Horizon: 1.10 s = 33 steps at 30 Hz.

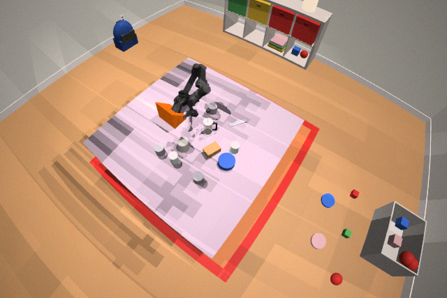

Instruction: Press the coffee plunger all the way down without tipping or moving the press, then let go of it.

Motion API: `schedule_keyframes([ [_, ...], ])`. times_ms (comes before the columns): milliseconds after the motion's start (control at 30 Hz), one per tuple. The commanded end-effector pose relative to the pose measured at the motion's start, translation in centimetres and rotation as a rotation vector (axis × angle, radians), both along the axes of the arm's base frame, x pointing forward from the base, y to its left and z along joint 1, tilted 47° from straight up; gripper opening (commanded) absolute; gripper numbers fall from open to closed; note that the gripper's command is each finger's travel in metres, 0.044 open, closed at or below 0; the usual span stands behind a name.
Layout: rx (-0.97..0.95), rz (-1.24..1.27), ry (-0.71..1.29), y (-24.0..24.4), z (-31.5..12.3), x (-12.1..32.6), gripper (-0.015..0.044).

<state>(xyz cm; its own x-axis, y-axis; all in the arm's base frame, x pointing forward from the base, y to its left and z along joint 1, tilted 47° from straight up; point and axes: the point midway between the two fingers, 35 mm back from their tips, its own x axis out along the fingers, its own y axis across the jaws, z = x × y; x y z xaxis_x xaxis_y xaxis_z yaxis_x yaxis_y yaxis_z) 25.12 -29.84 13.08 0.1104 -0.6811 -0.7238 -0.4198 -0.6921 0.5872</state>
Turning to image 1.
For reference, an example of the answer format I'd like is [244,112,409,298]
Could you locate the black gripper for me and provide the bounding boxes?
[176,90,200,118]

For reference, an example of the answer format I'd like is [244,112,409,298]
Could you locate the grey cylinder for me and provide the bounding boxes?
[193,171,204,184]
[208,103,217,115]
[154,143,166,156]

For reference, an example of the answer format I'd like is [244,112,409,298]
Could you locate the blue cylinder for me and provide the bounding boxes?
[218,153,235,170]

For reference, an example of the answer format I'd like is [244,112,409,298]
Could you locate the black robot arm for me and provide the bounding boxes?
[171,64,211,113]

